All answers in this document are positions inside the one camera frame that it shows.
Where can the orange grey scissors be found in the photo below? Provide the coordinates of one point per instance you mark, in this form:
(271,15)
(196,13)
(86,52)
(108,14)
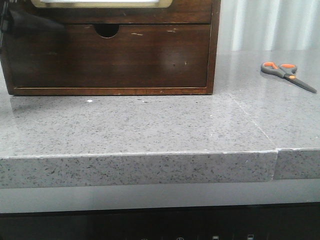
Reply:
(285,71)

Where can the black appliance control panel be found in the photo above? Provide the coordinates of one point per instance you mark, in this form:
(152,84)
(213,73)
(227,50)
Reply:
(299,221)

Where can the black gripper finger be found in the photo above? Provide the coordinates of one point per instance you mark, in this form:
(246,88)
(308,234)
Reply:
(17,22)

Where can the white curtain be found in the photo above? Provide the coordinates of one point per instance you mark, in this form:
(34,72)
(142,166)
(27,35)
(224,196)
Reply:
(267,25)

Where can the dark wooden drawer cabinet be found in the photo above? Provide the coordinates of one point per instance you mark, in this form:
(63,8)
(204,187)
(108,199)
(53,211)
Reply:
(108,30)

